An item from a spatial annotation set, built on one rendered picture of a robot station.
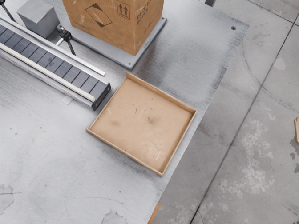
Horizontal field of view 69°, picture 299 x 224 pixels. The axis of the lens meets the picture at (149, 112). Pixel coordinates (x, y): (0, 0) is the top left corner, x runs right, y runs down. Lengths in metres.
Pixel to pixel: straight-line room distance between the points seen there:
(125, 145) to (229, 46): 0.61
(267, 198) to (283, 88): 0.93
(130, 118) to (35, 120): 0.33
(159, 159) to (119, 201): 0.18
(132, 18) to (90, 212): 0.62
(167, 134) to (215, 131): 1.00
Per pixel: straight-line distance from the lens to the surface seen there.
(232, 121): 1.83
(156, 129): 0.78
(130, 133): 0.77
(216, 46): 1.01
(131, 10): 0.72
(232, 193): 1.72
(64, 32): 0.82
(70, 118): 0.82
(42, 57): 0.91
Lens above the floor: 1.58
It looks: 69 degrees down
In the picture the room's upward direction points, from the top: 10 degrees clockwise
